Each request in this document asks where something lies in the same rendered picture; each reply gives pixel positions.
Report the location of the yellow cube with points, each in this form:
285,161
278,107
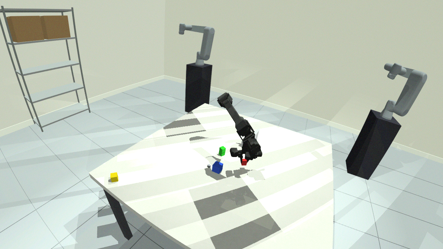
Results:
114,177

